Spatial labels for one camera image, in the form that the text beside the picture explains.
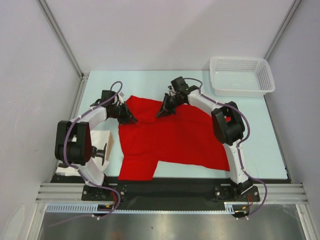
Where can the white slotted cable duct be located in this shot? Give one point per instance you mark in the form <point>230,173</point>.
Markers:
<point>104,208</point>

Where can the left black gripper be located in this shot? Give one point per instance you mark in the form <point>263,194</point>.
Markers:
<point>124,120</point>

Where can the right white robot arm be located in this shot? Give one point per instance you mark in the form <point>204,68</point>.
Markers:
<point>229,125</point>

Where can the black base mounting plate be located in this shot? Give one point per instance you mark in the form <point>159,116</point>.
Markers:
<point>165,203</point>

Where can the red t shirt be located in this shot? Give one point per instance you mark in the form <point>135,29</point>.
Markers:
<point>186,137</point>

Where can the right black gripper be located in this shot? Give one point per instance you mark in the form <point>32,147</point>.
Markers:
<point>166,107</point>

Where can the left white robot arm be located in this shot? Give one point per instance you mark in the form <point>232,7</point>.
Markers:
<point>73,143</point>

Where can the white perforated plastic basket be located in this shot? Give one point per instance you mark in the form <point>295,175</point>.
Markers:
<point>241,76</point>

